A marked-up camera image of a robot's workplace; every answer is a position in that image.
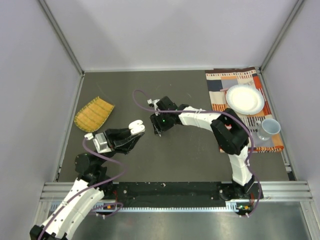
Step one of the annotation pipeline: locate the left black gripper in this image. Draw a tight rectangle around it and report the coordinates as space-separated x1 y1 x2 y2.
97 125 145 166

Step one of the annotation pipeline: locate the white earbud charging case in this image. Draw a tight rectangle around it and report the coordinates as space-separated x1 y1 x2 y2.
128 119 146 135

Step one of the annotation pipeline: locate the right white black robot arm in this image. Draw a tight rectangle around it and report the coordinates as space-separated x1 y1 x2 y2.
147 96 255 198

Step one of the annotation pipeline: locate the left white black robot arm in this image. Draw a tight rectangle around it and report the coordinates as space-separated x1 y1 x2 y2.
29 120 146 240

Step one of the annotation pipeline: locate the yellow woven mat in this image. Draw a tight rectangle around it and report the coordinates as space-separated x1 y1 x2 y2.
74 96 115 133

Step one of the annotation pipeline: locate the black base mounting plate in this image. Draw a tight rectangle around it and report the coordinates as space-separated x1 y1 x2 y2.
102 181 241 208

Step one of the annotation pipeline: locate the patterned orange placemat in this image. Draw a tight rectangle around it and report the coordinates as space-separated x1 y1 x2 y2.
205 66 285 153

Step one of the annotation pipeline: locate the white paper plate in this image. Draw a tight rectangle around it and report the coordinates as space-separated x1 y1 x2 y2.
225 84 265 115

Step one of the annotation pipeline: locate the pale blue cup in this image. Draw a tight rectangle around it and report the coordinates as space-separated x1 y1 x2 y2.
255 118 281 141

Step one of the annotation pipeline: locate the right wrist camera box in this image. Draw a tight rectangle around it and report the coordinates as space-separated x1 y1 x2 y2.
147 98 160 110

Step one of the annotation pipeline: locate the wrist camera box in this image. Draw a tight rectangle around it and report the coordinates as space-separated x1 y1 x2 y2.
147 98 160 110
84 133 112 154

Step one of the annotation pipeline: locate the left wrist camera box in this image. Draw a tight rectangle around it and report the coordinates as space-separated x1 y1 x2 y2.
84 133 112 154

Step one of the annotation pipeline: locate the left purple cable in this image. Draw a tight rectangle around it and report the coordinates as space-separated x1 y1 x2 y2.
37 137 129 240

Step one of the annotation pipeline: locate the pink handled fork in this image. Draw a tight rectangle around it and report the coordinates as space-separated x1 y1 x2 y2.
247 120 262 131

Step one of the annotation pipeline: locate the grey slotted cable duct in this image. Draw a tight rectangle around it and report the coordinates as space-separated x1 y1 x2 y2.
49 201 241 213

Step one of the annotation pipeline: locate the aluminium front rail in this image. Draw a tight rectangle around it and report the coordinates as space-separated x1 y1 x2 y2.
40 181 313 202

